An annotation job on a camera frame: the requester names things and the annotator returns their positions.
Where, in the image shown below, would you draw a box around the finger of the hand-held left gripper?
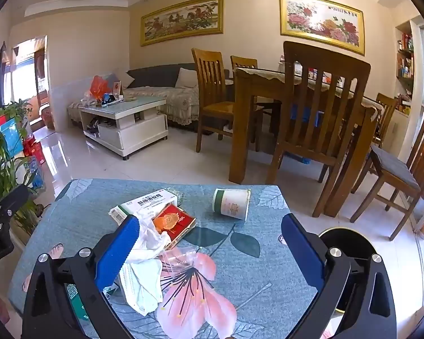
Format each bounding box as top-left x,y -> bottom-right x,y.
0,184 -> 31,225

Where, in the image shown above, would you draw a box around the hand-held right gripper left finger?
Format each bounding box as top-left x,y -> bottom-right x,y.
22,215 -> 140,339

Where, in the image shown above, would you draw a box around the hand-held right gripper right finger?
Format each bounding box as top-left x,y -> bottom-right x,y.
281,214 -> 398,339

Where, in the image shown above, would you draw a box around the black gold-rimmed trash bin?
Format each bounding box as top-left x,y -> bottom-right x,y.
317,228 -> 379,316

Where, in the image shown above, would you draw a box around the green white packet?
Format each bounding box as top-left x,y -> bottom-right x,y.
66,282 -> 121,322

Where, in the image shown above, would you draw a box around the clear plastic wrapper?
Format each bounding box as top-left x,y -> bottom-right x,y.
161,247 -> 198,276

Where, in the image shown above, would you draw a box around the white medicine box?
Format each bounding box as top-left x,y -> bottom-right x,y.
108,188 -> 182,225

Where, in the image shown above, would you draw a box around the red cigarette box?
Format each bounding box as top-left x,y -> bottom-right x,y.
152,203 -> 197,251

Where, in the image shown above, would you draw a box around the white green paper cup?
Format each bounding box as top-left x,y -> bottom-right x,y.
212,188 -> 251,221

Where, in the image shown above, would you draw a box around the tall green bamboo plant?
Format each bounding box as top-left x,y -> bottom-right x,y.
0,134 -> 39,234

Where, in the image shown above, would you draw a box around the pack of water bottles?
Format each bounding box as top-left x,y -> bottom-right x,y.
25,159 -> 46,191

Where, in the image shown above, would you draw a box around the red boxes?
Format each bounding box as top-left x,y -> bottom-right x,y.
23,136 -> 45,165

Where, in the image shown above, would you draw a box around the blue floral tablecloth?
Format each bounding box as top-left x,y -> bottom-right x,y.
7,178 -> 326,339

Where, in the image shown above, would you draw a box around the leafy green potted plant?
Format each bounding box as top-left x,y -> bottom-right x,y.
0,99 -> 34,135

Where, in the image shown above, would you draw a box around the grey seat cushion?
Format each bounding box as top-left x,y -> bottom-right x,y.
370,145 -> 421,192

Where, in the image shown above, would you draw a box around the blue plastic stool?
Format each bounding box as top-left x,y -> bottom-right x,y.
291,104 -> 322,128

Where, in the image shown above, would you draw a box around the orange plastic bag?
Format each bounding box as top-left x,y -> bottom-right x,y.
89,75 -> 111,100

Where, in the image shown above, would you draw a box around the white coffee table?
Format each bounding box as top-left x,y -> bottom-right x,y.
78,98 -> 169,159

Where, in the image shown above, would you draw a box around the grey white pillow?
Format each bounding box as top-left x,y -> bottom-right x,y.
114,70 -> 135,90

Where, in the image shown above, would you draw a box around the small wooden chair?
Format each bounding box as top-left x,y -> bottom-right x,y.
369,93 -> 399,149

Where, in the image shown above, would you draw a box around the wooden chair bare seat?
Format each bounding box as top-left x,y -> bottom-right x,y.
191,47 -> 265,152

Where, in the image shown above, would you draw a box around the wooden dining table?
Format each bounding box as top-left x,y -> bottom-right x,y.
231,65 -> 378,218

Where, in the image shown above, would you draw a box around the lace table cover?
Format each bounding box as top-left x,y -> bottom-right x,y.
233,66 -> 378,114

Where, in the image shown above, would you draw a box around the grey sofa with cover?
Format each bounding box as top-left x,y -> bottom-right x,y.
67,63 -> 230,131

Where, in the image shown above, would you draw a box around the large wooden slat-back chair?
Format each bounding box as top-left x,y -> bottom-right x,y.
265,40 -> 371,218

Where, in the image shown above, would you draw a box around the gold-framed peony painting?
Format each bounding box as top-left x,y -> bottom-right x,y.
278,0 -> 365,56

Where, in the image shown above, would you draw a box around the gold-framed horse painting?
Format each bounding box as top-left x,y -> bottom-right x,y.
140,0 -> 224,46

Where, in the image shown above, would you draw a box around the black wall television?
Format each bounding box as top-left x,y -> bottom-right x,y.
0,40 -> 8,110

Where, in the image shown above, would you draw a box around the wall niche shelf with goods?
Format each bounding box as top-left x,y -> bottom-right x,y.
396,21 -> 416,114

